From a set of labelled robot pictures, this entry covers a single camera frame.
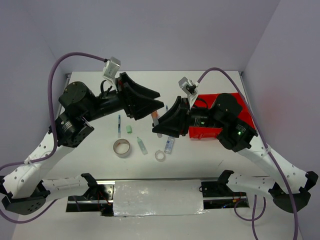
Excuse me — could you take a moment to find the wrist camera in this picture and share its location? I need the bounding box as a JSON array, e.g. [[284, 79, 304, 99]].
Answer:
[[178, 77, 199, 109], [102, 57, 121, 87]]

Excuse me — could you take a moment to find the orange highlighter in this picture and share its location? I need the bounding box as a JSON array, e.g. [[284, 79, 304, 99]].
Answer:
[[152, 118, 159, 127]]

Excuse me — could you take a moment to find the left blue pen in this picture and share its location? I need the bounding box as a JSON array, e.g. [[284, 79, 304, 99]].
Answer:
[[117, 114, 121, 139]]

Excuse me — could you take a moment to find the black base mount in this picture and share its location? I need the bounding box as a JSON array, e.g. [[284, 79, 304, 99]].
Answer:
[[81, 173, 114, 217], [198, 181, 249, 210]]

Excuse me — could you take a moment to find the red compartment tray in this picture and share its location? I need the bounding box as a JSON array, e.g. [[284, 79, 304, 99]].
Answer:
[[188, 92, 256, 140]]

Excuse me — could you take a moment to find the orange highlighter cap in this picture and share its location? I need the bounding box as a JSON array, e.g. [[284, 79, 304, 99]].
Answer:
[[151, 111, 159, 119]]

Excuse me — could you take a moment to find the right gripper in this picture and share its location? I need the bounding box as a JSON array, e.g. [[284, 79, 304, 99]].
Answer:
[[151, 94, 225, 137]]

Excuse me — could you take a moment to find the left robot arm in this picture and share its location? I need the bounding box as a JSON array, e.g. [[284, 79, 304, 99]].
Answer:
[[0, 72, 164, 215]]

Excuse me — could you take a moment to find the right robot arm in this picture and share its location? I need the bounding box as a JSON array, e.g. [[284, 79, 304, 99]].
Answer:
[[152, 93, 318, 213]]

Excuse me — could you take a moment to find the large tape roll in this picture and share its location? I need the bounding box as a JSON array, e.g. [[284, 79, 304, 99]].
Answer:
[[112, 138, 132, 159]]

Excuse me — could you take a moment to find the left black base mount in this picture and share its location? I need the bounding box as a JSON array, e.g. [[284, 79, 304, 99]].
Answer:
[[81, 173, 114, 217]]

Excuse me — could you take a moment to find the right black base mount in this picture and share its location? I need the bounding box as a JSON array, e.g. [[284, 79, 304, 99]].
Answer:
[[198, 181, 249, 210]]

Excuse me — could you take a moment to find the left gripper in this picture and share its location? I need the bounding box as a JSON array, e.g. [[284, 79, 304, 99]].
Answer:
[[82, 72, 164, 122]]

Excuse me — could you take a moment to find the white foil panel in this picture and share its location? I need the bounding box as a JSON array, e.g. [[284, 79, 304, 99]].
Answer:
[[113, 179, 205, 217]]

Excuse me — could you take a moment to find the small clear tape roll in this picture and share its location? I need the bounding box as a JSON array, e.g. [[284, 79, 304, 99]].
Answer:
[[154, 150, 166, 162]]

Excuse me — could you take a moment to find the green highlighter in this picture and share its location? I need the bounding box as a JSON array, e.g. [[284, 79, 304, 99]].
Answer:
[[137, 137, 148, 155]]

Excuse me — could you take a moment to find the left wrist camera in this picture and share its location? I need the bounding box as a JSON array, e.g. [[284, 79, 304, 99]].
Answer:
[[102, 57, 121, 87]]

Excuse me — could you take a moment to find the blue spray bottle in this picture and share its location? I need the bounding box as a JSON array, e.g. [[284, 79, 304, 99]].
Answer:
[[164, 136, 175, 154]]

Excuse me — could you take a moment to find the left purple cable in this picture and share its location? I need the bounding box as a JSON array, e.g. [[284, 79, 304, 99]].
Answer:
[[0, 51, 107, 225]]

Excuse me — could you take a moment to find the green highlighter cap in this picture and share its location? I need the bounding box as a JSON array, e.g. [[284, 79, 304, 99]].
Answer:
[[126, 125, 133, 134]]

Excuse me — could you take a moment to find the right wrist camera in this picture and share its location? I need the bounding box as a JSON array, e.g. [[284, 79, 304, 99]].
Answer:
[[178, 77, 199, 109]]

